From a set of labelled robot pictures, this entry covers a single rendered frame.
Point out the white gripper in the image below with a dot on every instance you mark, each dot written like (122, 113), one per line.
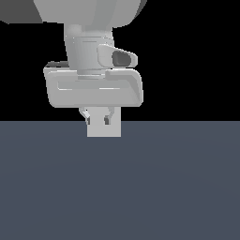
(93, 95)

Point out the white rectangular block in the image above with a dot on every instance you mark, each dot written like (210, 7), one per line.
(103, 130)

